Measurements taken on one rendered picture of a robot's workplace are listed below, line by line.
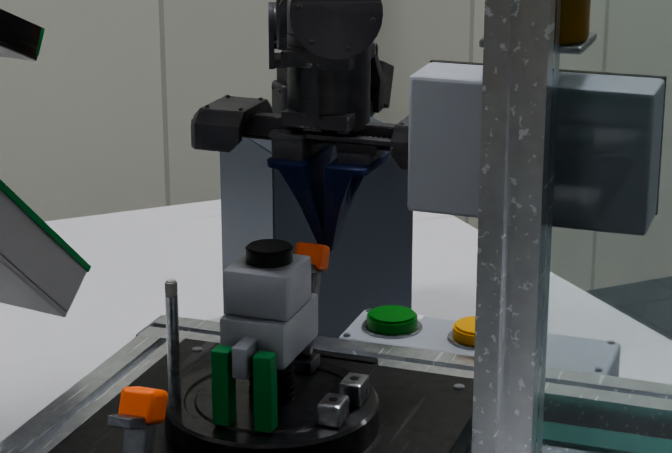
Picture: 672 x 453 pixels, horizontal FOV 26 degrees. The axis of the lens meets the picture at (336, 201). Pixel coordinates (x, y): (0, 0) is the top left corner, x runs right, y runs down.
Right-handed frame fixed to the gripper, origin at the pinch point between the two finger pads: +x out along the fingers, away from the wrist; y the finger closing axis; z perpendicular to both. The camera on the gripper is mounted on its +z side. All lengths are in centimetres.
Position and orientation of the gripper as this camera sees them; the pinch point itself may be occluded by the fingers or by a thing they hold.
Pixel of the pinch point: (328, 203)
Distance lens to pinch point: 102.2
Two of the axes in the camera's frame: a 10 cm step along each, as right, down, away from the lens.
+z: 3.4, -2.7, 9.0
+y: -9.4, -1.0, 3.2
